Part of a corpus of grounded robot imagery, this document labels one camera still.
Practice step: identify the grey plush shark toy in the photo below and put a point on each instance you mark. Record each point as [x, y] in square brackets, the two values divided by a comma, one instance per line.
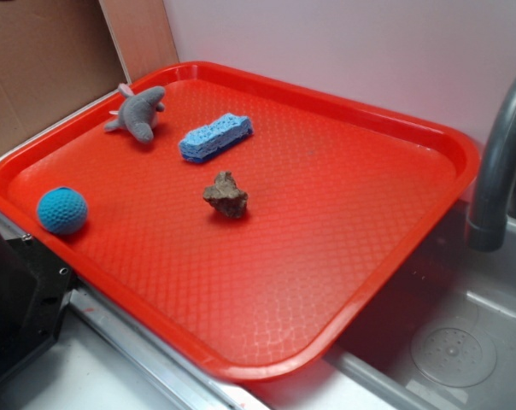
[138, 113]

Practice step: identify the blue dimpled ball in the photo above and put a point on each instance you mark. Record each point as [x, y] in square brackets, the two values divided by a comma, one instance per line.
[62, 211]

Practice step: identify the brown cardboard panel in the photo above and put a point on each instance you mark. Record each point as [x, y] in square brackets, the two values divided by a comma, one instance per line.
[58, 56]

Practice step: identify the red plastic tray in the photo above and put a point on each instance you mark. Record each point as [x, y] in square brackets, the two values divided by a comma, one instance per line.
[340, 194]

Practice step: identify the grey faucet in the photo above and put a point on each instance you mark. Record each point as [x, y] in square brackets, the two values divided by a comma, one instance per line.
[494, 197]

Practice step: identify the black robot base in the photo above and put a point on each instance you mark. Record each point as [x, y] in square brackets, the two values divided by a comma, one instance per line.
[35, 286]

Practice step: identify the brown rock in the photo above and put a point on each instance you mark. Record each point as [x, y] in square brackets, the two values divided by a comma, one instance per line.
[225, 197]

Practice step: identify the blue sponge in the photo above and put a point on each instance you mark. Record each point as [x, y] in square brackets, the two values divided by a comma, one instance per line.
[206, 142]

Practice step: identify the grey toy sink basin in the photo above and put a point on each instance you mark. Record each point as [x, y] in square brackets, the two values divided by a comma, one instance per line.
[441, 333]

